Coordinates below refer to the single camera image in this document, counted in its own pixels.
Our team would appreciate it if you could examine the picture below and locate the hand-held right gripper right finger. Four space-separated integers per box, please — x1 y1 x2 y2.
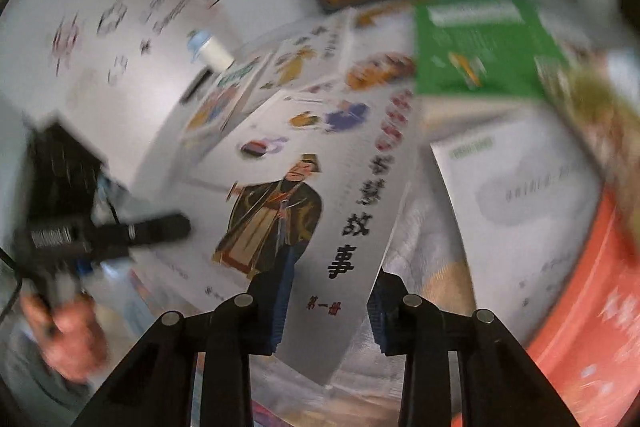
366 268 581 427

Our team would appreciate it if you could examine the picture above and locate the person's left hand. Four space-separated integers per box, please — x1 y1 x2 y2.
20 293 112 384

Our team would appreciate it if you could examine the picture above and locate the white illustrated book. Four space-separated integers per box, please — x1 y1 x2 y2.
259 13 420 96
179 56 277 164

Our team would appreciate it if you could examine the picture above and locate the red book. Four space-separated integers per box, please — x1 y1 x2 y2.
524 191 640 427

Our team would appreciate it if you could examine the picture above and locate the watercolour cover book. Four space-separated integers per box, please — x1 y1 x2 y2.
537 51 640 238

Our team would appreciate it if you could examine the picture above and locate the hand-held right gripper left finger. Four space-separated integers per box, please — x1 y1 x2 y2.
72 252 298 427

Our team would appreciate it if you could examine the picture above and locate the green book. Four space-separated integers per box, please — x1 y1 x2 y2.
414 0 569 100

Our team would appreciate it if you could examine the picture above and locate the plain white book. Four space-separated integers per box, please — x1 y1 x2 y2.
430 122 604 358

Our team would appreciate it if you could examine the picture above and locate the white bottle with blue cap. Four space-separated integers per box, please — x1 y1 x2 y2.
186 29 235 72

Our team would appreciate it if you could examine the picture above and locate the white book with robed figure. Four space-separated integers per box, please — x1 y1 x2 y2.
172 89 422 385

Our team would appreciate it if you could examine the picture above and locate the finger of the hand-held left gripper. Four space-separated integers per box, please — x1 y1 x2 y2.
95 214 192 259

